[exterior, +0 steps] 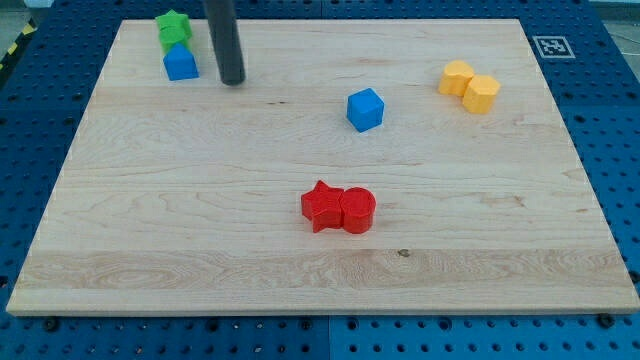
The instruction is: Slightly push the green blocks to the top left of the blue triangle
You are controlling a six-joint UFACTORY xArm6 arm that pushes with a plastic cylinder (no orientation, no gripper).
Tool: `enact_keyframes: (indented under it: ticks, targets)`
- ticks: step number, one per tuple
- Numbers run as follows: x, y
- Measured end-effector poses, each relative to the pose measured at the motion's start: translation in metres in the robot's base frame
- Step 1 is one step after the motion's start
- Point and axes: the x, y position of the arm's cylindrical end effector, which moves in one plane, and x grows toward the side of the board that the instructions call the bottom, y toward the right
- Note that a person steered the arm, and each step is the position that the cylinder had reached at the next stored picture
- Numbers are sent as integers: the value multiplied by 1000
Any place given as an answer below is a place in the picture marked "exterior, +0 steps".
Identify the red star block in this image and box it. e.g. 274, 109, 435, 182
301, 180, 345, 233

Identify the wooden board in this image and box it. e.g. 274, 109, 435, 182
7, 19, 639, 317

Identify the red cylinder block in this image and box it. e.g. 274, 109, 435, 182
340, 187, 376, 234

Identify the blue cube block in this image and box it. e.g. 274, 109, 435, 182
346, 88, 385, 133

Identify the yellow heart block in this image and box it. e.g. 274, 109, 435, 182
438, 60, 475, 97

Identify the yellow hexagon block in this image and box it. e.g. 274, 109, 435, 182
462, 75, 501, 114

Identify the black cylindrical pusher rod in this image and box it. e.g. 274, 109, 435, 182
202, 0, 246, 86

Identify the green round block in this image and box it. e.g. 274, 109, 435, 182
158, 26, 190, 54

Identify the green star block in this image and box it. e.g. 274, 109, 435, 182
155, 9, 192, 39

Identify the white fiducial marker tag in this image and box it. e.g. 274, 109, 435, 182
532, 35, 575, 59

